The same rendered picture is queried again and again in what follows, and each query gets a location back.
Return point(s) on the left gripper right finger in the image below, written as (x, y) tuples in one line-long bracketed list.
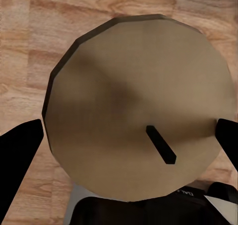
[(227, 135)]

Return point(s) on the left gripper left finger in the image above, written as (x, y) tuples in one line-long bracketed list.
[(17, 150)]

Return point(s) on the pillar candle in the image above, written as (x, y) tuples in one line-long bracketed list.
[(131, 108)]

